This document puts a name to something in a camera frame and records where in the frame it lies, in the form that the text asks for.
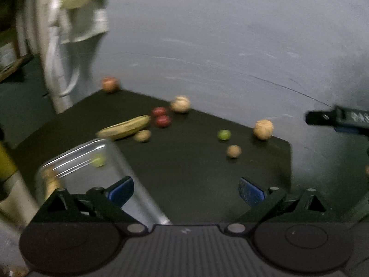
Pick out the long yellow banana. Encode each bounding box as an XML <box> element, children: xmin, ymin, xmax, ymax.
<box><xmin>96</xmin><ymin>115</ymin><xmax>152</xmax><ymax>140</ymax></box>

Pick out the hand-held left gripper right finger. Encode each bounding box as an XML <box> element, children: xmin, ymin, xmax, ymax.
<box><xmin>226</xmin><ymin>177</ymin><xmax>337</xmax><ymax>234</ymax></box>

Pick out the metal tray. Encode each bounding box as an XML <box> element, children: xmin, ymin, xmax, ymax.
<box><xmin>36</xmin><ymin>138</ymin><xmax>172</xmax><ymax>226</ymax></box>

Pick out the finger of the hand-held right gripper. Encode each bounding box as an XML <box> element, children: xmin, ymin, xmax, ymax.
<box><xmin>306</xmin><ymin>107</ymin><xmax>369</xmax><ymax>135</ymax></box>

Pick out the yellow container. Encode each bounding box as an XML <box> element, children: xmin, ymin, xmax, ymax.
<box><xmin>0</xmin><ymin>141</ymin><xmax>18</xmax><ymax>183</ymax></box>

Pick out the wooden shelf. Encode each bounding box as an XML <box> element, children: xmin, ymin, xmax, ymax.
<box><xmin>0</xmin><ymin>53</ymin><xmax>33</xmax><ymax>83</ymax></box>

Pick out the white hanging cloth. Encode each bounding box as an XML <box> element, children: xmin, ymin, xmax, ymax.
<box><xmin>16</xmin><ymin>0</ymin><xmax>111</xmax><ymax>47</ymax></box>

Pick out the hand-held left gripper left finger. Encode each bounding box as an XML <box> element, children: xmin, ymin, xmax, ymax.
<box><xmin>37</xmin><ymin>176</ymin><xmax>147</xmax><ymax>235</ymax></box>

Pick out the walnut near right edge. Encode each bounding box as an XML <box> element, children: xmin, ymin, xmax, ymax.
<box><xmin>253</xmin><ymin>120</ymin><xmax>274</xmax><ymax>141</ymax></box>

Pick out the striped pepino melon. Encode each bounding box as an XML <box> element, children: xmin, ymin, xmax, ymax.
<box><xmin>170</xmin><ymin>95</ymin><xmax>191</xmax><ymax>113</ymax></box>

